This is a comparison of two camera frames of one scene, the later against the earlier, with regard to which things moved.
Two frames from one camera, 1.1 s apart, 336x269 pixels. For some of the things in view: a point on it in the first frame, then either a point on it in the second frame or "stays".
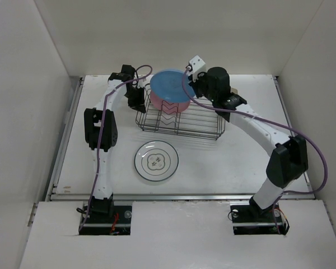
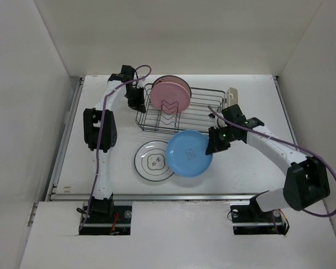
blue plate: x=168 y=86 → x=186 y=153
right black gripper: x=200 y=76 → x=214 y=144
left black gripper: x=139 y=104 stays
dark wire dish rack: x=201 y=119 stays
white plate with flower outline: x=156 y=160 stays
